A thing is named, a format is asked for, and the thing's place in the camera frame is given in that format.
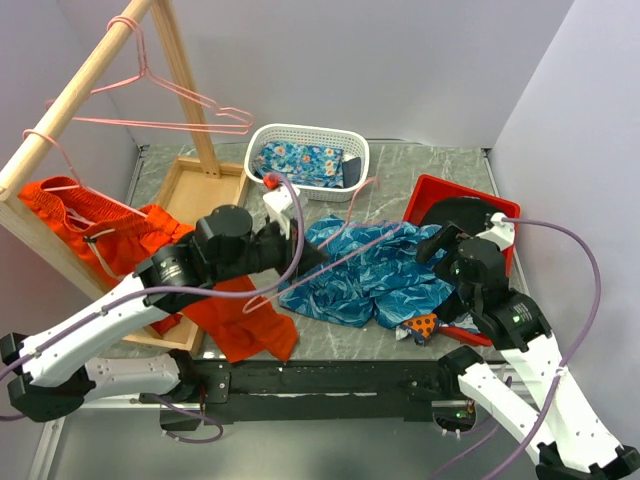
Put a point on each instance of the aluminium frame rail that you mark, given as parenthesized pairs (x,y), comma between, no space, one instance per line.
(112,438)

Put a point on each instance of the white plastic basket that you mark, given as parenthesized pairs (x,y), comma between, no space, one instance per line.
(353,145)

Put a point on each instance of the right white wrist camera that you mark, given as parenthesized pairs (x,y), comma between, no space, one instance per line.
(500,232)

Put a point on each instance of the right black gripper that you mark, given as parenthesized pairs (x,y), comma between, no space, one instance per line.
(426,247)

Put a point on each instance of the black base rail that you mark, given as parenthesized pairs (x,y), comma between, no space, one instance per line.
(263,390)

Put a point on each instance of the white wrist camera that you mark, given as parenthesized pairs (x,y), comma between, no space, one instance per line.
(279,203)
(500,232)

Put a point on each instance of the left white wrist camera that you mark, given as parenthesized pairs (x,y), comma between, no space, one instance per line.
(279,203)

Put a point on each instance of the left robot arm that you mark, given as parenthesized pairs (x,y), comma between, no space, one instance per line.
(59,370)

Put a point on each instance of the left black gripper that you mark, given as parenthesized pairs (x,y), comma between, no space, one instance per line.
(297,253)

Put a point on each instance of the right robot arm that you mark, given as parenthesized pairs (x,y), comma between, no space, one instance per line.
(557,428)

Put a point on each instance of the black garment in bin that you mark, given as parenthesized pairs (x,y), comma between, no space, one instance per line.
(470,214)

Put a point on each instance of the red plastic bin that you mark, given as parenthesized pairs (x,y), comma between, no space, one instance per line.
(429,190)

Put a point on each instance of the wooden clothes rack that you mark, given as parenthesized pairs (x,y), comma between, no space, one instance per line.
(192,187)

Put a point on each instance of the blue floral cloth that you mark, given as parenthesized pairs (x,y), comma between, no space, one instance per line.
(308,165)

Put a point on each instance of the pink wire hanger top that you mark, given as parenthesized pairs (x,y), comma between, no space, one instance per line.
(184,93)

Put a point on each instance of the orange shorts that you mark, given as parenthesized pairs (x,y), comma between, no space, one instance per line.
(112,240)

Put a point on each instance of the pink hanger holding orange shorts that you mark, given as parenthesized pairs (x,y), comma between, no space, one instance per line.
(79,183)

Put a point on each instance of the dark blue folded cloth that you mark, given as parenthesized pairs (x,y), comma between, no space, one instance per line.
(351,172)

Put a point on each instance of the blue shark print shorts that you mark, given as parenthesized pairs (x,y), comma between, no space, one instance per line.
(384,283)

